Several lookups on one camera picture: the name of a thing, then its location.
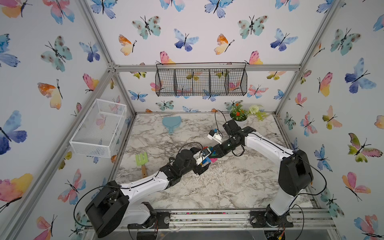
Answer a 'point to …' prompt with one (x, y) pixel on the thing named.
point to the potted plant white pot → (238, 113)
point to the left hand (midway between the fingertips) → (206, 155)
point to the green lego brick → (214, 155)
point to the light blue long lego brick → (207, 159)
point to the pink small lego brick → (213, 160)
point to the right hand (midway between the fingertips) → (212, 154)
